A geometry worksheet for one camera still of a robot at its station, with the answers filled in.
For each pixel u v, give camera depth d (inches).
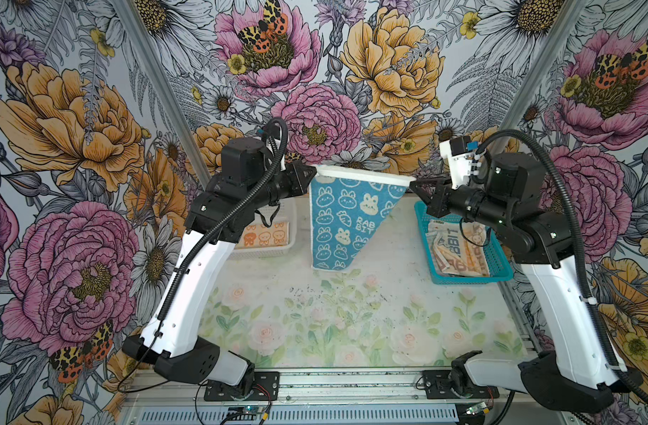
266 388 28.8
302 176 20.4
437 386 29.2
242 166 15.9
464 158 18.8
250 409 28.1
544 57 31.4
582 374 14.4
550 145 32.1
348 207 27.9
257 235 41.5
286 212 21.5
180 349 14.8
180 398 28.7
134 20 28.3
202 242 14.8
